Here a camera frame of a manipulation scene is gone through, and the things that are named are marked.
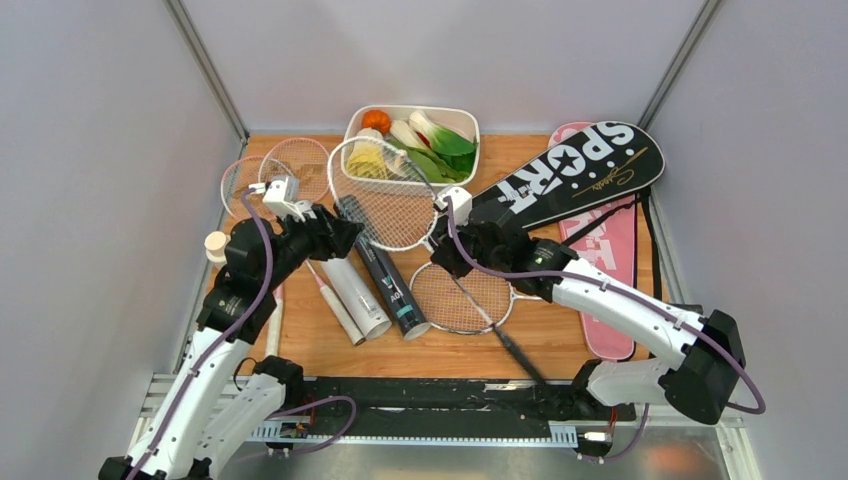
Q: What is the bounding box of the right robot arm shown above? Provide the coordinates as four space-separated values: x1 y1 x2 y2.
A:
431 195 765 425

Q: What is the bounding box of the toy napa cabbage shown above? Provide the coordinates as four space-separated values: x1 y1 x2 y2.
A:
346 140 388 180

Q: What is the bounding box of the black shuttlecock tube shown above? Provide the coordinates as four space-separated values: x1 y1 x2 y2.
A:
334 195 431 341

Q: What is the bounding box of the pink racket bag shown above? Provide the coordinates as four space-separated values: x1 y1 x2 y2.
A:
547 121 640 362

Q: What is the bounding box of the toy bok choy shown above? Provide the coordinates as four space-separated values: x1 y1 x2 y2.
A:
389 110 478 177

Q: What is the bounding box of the pink racket front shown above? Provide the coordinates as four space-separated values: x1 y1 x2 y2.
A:
220 155 284 356

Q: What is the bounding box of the toy green leaf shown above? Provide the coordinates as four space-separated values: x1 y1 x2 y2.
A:
388 139 469 183

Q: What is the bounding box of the black racket bag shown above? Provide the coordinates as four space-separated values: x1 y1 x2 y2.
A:
472 121 666 230

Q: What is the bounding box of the white racket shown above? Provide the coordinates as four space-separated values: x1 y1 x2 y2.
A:
409 262 541 335
327 136 546 386

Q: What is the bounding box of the white vegetable tray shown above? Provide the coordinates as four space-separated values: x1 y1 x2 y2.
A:
344 104 481 186

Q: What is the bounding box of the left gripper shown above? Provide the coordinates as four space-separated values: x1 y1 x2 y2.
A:
260 203 366 290

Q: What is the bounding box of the small white bottle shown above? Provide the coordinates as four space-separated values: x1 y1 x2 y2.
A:
204 231 230 268

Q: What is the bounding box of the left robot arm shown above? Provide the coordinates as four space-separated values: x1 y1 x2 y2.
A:
98 205 363 479

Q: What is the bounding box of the white shuttlecock tube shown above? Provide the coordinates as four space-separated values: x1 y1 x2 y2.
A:
320 258 391 340

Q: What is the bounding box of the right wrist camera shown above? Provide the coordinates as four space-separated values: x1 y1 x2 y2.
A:
434 186 473 226

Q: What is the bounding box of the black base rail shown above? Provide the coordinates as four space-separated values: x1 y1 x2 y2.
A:
142 374 664 458

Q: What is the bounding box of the purple cable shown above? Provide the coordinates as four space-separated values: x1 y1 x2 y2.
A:
443 197 768 462
122 188 359 480

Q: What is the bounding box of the toy pumpkin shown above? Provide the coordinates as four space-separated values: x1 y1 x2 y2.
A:
361 109 392 136

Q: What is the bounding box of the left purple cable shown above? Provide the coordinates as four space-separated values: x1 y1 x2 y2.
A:
122 188 359 480

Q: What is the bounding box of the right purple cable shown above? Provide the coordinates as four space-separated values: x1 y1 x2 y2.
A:
443 197 768 462

